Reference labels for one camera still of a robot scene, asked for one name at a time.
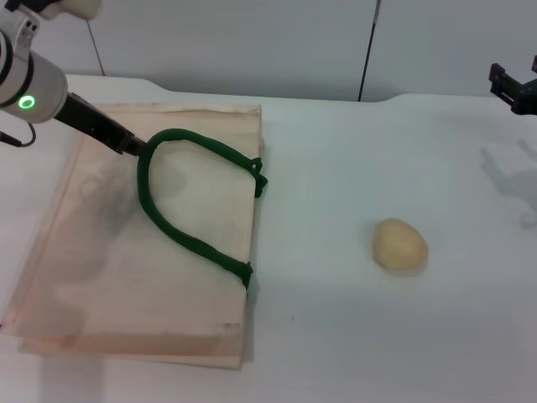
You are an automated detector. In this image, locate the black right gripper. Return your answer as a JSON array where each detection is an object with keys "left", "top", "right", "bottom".
[{"left": 487, "top": 55, "right": 537, "bottom": 117}]

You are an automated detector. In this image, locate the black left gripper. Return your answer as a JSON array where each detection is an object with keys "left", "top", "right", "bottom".
[{"left": 55, "top": 93, "right": 148, "bottom": 159}]

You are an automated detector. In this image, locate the white handbag with green handles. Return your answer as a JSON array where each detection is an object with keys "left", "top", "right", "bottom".
[{"left": 0, "top": 103, "right": 269, "bottom": 371}]

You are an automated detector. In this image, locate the round egg yolk pastry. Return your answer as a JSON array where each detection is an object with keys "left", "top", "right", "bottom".
[{"left": 372, "top": 217, "right": 430, "bottom": 276}]

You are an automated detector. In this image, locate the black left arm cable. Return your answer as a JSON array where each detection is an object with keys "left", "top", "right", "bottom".
[{"left": 0, "top": 123, "right": 37, "bottom": 148}]

